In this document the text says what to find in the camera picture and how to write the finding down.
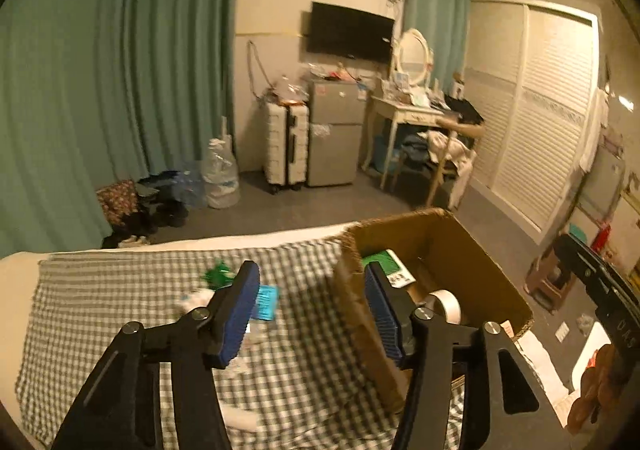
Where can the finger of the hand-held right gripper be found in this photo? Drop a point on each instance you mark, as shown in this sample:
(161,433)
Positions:
(580,262)

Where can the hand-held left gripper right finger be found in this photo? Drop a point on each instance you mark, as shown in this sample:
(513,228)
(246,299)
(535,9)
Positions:
(382,315)

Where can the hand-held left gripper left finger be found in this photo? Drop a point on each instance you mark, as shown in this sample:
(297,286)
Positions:
(240,315)

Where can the teal packet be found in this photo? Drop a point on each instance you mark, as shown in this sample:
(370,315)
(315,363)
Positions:
(266,302)

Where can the white cloud toy blue star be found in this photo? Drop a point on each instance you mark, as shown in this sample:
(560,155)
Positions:
(192,300)

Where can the green and white box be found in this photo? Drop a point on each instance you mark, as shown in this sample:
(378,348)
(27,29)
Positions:
(387,257)

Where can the brown cardboard box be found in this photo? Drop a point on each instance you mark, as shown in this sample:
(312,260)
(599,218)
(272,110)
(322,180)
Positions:
(475,270)

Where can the person's right hand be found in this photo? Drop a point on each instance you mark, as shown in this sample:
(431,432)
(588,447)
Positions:
(595,385)

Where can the red bottle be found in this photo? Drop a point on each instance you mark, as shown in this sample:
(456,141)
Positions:
(601,237)

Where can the brown stool with teal seat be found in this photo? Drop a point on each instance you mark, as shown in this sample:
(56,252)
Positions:
(547,280)

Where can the green crumpled wrapper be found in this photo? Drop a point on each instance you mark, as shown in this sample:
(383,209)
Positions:
(219,275)

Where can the white tape roll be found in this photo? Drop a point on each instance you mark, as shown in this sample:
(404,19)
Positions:
(452,307)

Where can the white washing machine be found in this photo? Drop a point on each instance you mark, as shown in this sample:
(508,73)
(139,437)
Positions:
(605,180)

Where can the green checked blanket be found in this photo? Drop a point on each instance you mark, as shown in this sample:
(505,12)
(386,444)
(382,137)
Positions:
(125,290)

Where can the pile of dark shoes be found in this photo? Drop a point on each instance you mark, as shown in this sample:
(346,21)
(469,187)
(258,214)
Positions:
(150,210)

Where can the pack of water bottles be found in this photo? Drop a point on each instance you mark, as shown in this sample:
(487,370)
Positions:
(192,185)

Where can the large clear water bottle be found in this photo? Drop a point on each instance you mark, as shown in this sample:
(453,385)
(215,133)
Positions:
(220,175)

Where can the blue bin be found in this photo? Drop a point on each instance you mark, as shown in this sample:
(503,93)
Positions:
(386,152)

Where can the white louvred wardrobe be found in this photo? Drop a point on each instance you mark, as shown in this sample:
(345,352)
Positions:
(540,105)

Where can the floral patterned bag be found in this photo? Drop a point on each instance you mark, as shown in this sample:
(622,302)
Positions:
(117,202)

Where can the white suitcase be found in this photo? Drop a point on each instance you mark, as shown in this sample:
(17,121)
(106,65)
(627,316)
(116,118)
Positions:
(285,150)

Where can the wooden chair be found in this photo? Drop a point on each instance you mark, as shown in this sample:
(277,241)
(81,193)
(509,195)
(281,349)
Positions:
(470,130)

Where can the small grey fridge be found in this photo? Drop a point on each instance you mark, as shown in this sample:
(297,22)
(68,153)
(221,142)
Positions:
(332,140)

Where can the black bag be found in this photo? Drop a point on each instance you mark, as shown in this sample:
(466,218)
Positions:
(465,107)

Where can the white dressing table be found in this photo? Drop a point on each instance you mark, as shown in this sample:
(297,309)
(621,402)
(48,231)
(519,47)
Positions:
(405,112)

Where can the white bed mattress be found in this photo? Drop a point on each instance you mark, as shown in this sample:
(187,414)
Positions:
(20,275)

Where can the clear plastic bag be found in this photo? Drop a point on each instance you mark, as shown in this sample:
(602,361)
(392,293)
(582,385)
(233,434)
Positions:
(289,89)

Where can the oval white-framed mirror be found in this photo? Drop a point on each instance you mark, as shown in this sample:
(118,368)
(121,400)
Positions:
(412,55)

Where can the teal window curtain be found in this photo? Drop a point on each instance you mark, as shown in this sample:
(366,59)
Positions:
(190,55)
(60,80)

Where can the black wall television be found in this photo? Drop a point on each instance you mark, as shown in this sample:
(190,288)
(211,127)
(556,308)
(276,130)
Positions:
(350,32)

